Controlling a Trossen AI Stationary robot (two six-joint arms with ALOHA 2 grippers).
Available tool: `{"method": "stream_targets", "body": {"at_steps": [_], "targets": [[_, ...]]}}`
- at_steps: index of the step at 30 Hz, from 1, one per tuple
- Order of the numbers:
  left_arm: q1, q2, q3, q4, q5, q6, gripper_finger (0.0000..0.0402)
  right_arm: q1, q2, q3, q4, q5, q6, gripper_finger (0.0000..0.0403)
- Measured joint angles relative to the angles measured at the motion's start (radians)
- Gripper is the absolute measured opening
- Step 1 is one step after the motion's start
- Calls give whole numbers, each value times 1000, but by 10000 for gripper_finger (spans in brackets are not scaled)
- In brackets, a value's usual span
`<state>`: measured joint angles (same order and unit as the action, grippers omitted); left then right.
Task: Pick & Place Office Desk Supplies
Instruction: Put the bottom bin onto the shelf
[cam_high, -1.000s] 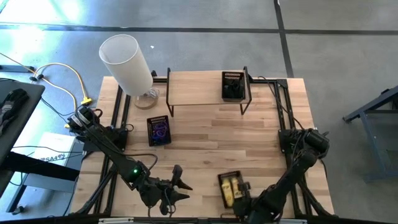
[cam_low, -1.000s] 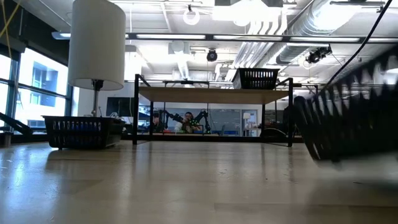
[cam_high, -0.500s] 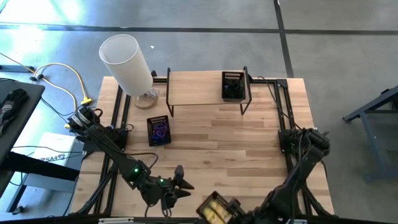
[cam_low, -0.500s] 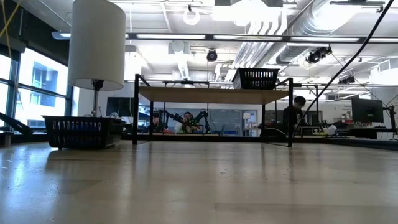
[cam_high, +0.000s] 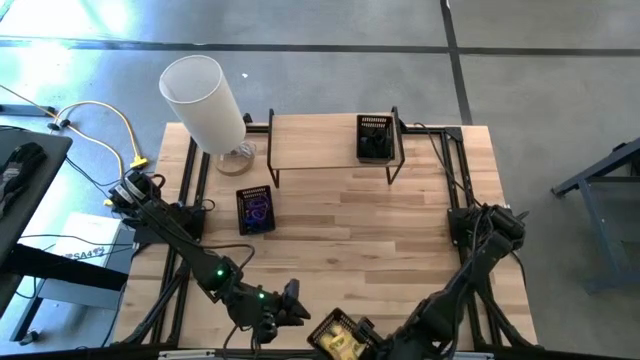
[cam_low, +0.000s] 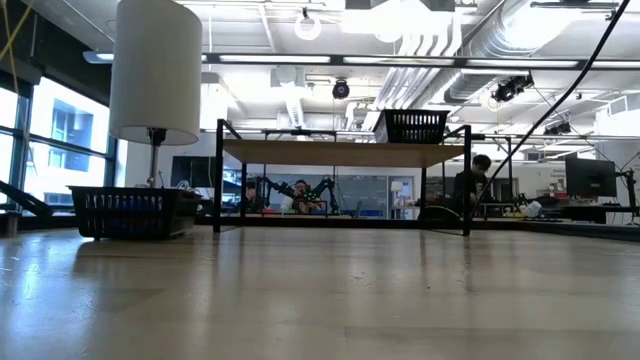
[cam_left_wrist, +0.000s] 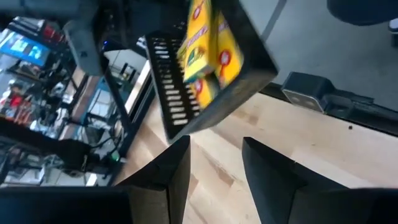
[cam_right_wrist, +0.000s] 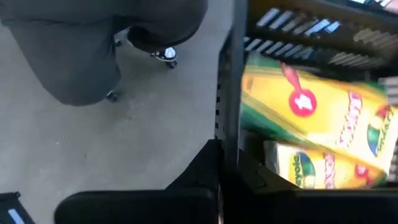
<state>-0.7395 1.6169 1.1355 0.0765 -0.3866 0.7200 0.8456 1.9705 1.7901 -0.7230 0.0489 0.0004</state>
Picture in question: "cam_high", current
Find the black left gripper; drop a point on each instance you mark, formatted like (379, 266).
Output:
(265, 310)

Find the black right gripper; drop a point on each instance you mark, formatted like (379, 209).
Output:
(395, 347)

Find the black plastic slotted basket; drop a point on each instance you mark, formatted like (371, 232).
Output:
(375, 137)
(325, 327)
(255, 210)

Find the blue coil wristband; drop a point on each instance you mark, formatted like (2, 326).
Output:
(250, 220)

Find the purple coil wristband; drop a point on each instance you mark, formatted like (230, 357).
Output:
(262, 205)

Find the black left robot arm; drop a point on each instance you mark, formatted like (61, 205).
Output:
(170, 225)

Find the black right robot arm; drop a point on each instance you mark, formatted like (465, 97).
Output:
(480, 250)

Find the black side desk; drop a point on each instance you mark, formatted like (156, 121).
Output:
(30, 200)

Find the round beige base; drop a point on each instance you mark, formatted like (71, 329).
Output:
(232, 165)

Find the clear plastic wrap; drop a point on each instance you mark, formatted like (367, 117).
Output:
(246, 149)

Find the wooden shelf riser black legs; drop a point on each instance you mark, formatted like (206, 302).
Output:
(320, 142)

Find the white cardboard box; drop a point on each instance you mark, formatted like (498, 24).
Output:
(85, 240)

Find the white shade table lamp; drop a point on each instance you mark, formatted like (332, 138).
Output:
(200, 105)

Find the blue metal cart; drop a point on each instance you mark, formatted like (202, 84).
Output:
(605, 200)

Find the black grey work glove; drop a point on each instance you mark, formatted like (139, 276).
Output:
(17, 170)

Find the silver aluminium frame post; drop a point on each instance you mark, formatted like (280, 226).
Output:
(472, 356)
(185, 355)

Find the black diagonal frame brace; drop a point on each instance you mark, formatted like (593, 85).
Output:
(160, 305)

